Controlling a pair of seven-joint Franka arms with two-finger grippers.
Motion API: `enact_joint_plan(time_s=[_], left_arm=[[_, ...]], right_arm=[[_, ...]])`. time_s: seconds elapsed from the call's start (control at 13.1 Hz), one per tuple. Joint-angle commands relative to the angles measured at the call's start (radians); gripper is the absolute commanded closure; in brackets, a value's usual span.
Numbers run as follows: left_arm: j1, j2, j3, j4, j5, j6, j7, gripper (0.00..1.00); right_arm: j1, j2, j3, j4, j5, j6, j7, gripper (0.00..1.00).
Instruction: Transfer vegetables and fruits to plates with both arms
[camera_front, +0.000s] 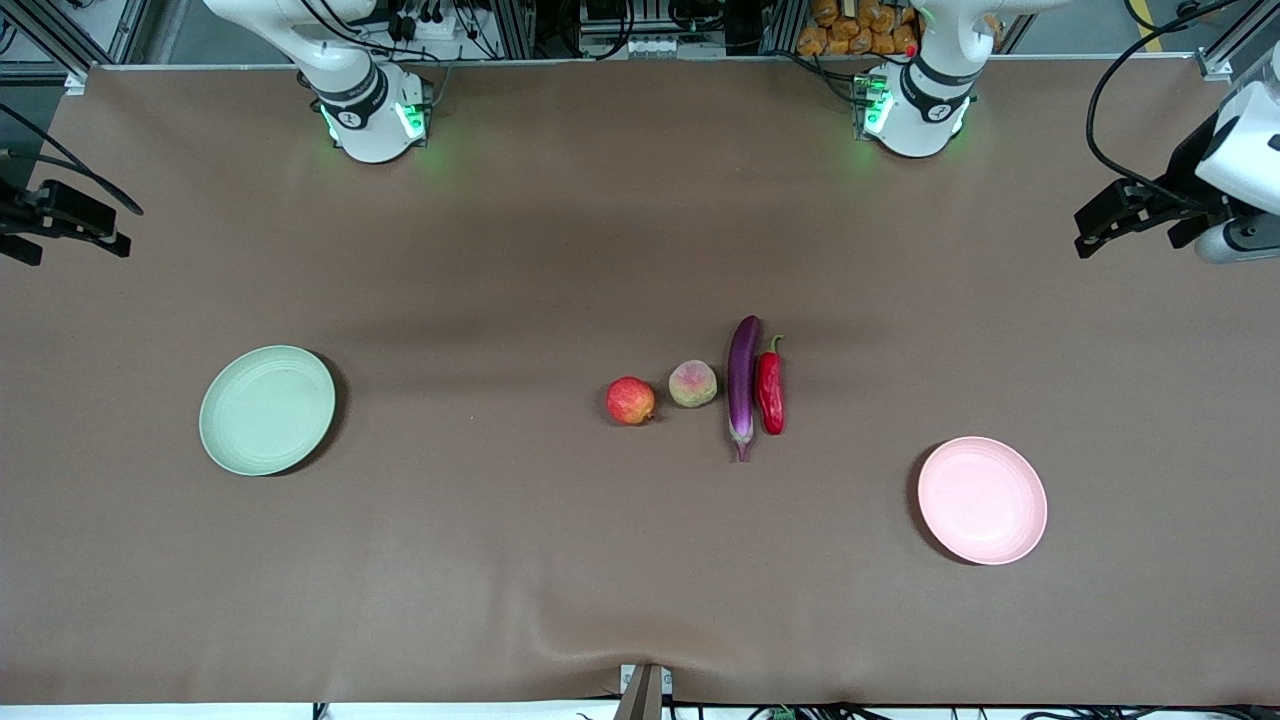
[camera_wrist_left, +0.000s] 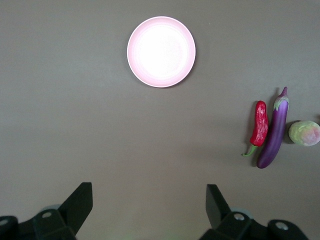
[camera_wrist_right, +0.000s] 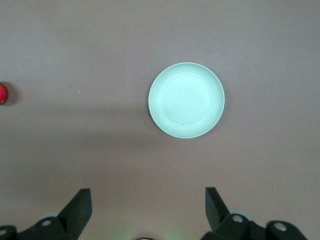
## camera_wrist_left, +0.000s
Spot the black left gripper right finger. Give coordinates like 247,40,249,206
197,184,308,240

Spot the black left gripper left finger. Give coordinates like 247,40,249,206
0,182,94,240

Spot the pink round plate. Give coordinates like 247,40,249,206
126,16,197,89

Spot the brown table cloth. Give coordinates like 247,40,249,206
0,0,320,240

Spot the red chili pepper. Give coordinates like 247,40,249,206
241,100,270,157

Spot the purple eggplant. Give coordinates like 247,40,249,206
256,86,290,169

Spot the pale green pink peach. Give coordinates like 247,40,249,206
288,120,320,147

